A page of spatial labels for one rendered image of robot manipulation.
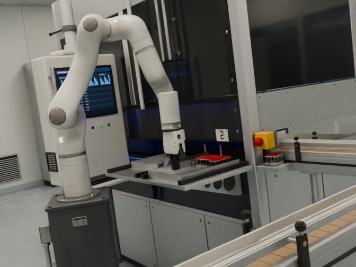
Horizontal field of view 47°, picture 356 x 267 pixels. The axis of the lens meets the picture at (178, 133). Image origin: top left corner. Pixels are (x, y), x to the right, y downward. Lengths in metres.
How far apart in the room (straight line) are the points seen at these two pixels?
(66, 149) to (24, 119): 5.38
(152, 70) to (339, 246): 1.07
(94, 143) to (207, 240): 0.89
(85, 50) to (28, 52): 5.57
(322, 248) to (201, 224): 1.51
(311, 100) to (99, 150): 1.27
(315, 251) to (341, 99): 1.71
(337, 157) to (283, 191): 0.41
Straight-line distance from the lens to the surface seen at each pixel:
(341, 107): 2.49
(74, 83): 1.77
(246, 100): 1.89
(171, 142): 1.73
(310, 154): 1.86
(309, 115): 2.24
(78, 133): 1.85
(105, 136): 2.60
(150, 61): 1.71
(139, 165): 2.21
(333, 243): 0.91
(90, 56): 1.76
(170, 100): 1.71
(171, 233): 2.61
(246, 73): 1.89
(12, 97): 7.13
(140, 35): 1.73
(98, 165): 2.58
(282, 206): 2.10
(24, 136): 7.16
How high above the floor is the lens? 1.26
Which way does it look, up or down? 6 degrees down
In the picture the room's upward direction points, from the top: 7 degrees counter-clockwise
